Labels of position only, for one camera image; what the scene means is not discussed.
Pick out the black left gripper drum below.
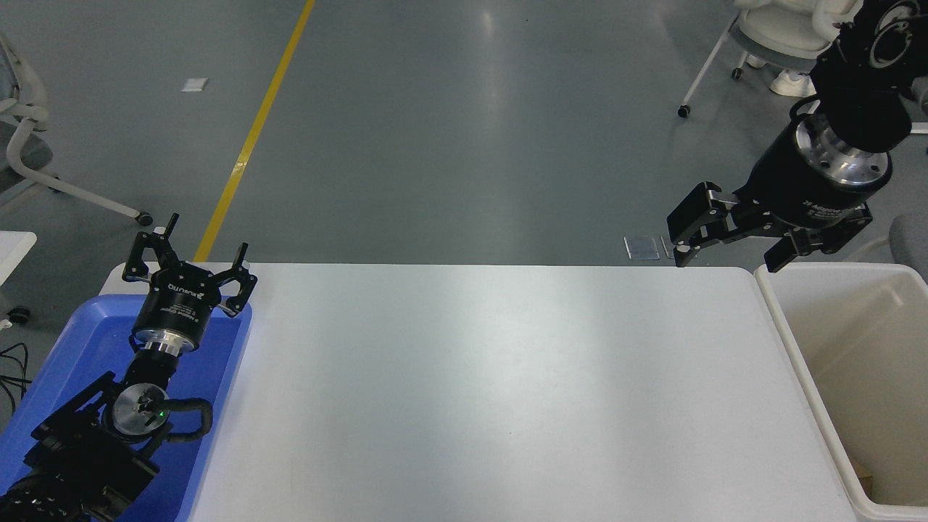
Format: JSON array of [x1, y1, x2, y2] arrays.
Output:
[[133, 264, 223, 347]]

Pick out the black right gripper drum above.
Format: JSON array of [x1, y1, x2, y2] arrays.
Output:
[[741, 123, 890, 234]]

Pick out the blue plastic tray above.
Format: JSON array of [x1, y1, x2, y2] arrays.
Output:
[[0, 294, 253, 522]]

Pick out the person's white shoe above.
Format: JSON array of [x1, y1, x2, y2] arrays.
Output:
[[768, 71, 820, 98]]

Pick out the grey round seat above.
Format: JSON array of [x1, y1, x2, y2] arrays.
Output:
[[890, 214, 928, 283]]

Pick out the large pale plastic bin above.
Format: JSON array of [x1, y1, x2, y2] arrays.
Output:
[[754, 261, 928, 522]]

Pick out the small white side table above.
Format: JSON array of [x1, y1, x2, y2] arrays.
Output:
[[0, 231, 37, 287]]

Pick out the white chair with grey seat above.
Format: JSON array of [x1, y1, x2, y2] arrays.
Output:
[[0, 36, 154, 227]]

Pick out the white wheeled chair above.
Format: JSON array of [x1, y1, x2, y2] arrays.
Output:
[[678, 0, 863, 120]]

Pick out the thin black cables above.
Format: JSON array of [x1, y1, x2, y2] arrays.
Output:
[[0, 342, 31, 414]]

